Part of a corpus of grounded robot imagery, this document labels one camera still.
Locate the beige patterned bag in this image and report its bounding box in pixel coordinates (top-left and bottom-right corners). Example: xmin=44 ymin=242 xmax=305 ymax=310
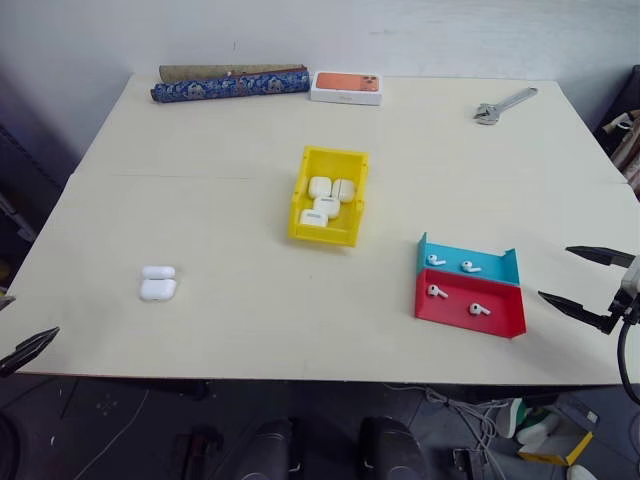
xmin=601 ymin=110 xmax=640 ymax=192

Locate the dark rounded shape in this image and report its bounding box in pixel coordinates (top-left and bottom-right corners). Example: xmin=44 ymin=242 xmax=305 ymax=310
xmin=233 ymin=416 xmax=297 ymax=480
xmin=358 ymin=415 xmax=427 ymax=480

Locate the blue brocade scroll roll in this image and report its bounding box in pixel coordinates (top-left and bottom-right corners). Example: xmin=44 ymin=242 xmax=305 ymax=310
xmin=150 ymin=70 xmax=310 ymax=105

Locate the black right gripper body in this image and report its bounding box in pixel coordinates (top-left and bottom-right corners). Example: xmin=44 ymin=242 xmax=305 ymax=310
xmin=603 ymin=286 xmax=640 ymax=335

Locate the white orange phone box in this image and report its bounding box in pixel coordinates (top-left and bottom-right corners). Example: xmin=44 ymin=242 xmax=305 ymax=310
xmin=309 ymin=70 xmax=387 ymax=108

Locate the olive brown scroll roll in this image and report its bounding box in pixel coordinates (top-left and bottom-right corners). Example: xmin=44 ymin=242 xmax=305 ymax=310
xmin=158 ymin=62 xmax=309 ymax=84

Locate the black chair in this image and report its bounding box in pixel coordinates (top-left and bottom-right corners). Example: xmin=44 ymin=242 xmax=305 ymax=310
xmin=593 ymin=64 xmax=640 ymax=151

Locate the white floor cable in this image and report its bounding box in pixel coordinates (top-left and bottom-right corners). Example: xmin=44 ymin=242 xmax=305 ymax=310
xmin=423 ymin=383 xmax=507 ymax=457

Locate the silver adjustable wrench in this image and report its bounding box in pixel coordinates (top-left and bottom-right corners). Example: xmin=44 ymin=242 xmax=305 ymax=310
xmin=472 ymin=86 xmax=540 ymax=127

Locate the yellow plastic bin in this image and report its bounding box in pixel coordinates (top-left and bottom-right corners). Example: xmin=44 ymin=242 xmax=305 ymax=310
xmin=287 ymin=144 xmax=372 ymax=250

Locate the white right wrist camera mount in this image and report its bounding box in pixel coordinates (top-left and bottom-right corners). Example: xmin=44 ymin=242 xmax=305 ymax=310
xmin=618 ymin=253 xmax=640 ymax=302

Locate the dark cabinet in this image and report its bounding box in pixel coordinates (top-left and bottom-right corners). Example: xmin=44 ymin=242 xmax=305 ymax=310
xmin=0 ymin=122 xmax=79 ymax=289

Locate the red plastic tray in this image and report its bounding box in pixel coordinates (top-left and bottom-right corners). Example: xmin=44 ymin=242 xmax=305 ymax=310
xmin=413 ymin=267 xmax=528 ymax=340

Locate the white earbud case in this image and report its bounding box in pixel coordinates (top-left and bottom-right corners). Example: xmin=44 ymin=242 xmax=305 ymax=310
xmin=138 ymin=264 xmax=178 ymax=303

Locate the white green sneaker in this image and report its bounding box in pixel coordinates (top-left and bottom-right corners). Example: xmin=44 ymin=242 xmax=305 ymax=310
xmin=495 ymin=397 xmax=527 ymax=441
xmin=516 ymin=403 xmax=565 ymax=447

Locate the blue plastic tray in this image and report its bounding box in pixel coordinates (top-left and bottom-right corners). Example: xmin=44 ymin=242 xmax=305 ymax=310
xmin=416 ymin=231 xmax=522 ymax=288

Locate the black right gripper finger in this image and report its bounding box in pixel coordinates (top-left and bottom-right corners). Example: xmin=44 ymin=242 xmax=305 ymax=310
xmin=565 ymin=245 xmax=637 ymax=269
xmin=537 ymin=290 xmax=617 ymax=336

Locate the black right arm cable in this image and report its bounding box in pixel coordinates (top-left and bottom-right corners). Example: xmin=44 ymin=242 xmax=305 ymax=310
xmin=616 ymin=310 xmax=640 ymax=399

